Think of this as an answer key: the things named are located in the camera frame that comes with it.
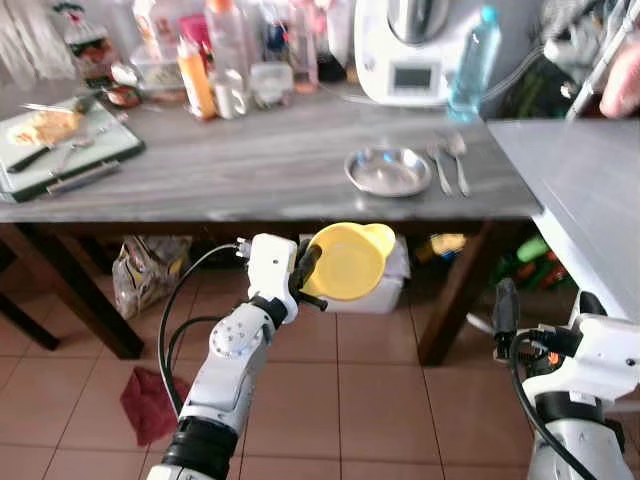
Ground yellow plastic bowl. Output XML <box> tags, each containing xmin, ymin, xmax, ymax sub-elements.
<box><xmin>300</xmin><ymin>222</ymin><xmax>397</xmax><ymax>303</ymax></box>

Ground green bottle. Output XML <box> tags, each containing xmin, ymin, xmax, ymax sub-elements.
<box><xmin>515</xmin><ymin>235</ymin><xmax>551</xmax><ymax>291</ymax></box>

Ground white plastic box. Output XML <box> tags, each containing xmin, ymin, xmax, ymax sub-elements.
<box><xmin>320</xmin><ymin>235</ymin><xmax>411</xmax><ymax>316</ymax></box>

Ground grey wooden table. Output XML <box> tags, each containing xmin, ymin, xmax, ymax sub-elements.
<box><xmin>0</xmin><ymin>85</ymin><xmax>546</xmax><ymax>366</ymax></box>

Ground steel plate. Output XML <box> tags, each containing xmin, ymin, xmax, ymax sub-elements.
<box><xmin>345</xmin><ymin>147</ymin><xmax>433</xmax><ymax>198</ymax></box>

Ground printed shopping bag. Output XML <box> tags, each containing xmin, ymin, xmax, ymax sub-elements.
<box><xmin>112</xmin><ymin>235</ymin><xmax>191</xmax><ymax>321</ymax></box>

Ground steel fork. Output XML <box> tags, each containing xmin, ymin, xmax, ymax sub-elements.
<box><xmin>428</xmin><ymin>140</ymin><xmax>453</xmax><ymax>196</ymax></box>

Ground steel spoon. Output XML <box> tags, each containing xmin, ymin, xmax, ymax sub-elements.
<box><xmin>447</xmin><ymin>132</ymin><xmax>471</xmax><ymax>198</ymax></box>

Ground clear glass jar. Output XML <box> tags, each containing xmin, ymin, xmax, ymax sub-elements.
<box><xmin>250</xmin><ymin>62</ymin><xmax>294</xmax><ymax>109</ymax></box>

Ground white mug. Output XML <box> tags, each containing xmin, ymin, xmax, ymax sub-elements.
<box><xmin>215</xmin><ymin>70</ymin><xmax>249</xmax><ymax>119</ymax></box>

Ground red cloth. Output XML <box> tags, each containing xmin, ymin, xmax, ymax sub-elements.
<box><xmin>120</xmin><ymin>365</ymin><xmax>186</xmax><ymax>446</ymax></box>

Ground orange sauce bottle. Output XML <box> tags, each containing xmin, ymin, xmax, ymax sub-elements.
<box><xmin>178</xmin><ymin>38</ymin><xmax>218</xmax><ymax>121</ymax></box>

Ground pink bottle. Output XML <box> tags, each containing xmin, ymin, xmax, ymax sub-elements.
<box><xmin>290</xmin><ymin>0</ymin><xmax>321</xmax><ymax>93</ymax></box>

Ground white kitchen machine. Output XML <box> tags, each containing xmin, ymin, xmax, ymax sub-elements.
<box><xmin>353</xmin><ymin>0</ymin><xmax>491</xmax><ymax>108</ymax></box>

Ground green cutting board tray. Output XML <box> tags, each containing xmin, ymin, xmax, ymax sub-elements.
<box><xmin>0</xmin><ymin>98</ymin><xmax>146</xmax><ymax>204</ymax></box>

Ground tall clear bottle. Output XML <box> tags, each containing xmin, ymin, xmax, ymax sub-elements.
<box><xmin>205</xmin><ymin>0</ymin><xmax>251</xmax><ymax>81</ymax></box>

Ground clear blue water bottle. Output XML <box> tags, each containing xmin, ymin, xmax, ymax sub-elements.
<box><xmin>448</xmin><ymin>5</ymin><xmax>499</xmax><ymax>123</ymax></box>

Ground small dark bowl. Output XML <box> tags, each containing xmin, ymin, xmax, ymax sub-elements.
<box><xmin>105</xmin><ymin>85</ymin><xmax>146</xmax><ymax>109</ymax></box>

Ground bread slice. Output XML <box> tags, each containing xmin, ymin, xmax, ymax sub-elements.
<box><xmin>8</xmin><ymin>108</ymin><xmax>81</xmax><ymax>148</ymax></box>

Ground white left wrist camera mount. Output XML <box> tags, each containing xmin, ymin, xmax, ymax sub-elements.
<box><xmin>247</xmin><ymin>234</ymin><xmax>299</xmax><ymax>323</ymax></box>

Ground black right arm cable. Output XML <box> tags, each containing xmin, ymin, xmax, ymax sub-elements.
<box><xmin>508</xmin><ymin>335</ymin><xmax>573</xmax><ymax>480</ymax></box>

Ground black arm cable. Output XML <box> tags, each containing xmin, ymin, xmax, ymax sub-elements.
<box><xmin>508</xmin><ymin>335</ymin><xmax>573</xmax><ymax>480</ymax></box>
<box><xmin>158</xmin><ymin>243</ymin><xmax>248</xmax><ymax>416</ymax></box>

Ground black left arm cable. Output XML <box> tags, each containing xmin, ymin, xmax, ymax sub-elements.
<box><xmin>158</xmin><ymin>243</ymin><xmax>248</xmax><ymax>416</ymax></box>

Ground black handled knife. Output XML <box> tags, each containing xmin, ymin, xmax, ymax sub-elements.
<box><xmin>8</xmin><ymin>140</ymin><xmax>79</xmax><ymax>176</ymax></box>

